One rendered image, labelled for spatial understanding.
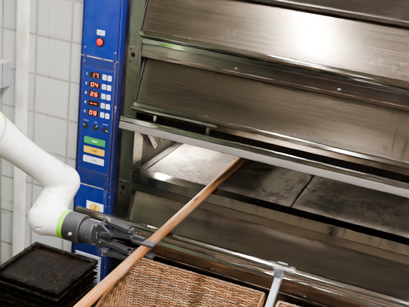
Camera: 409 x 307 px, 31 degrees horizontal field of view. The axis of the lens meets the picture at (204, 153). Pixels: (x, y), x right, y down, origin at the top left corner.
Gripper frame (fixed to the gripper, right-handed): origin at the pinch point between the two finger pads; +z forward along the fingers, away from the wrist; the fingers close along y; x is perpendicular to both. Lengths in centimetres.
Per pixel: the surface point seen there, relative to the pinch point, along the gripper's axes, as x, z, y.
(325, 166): -39, 43, -25
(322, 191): -81, 36, 1
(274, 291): -12.3, 38.9, 8.4
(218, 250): -16.1, 18.4, 2.6
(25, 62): -51, -79, -32
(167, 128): -39.3, -12.9, -24.3
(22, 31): -51, -81, -44
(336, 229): -53, 48, 2
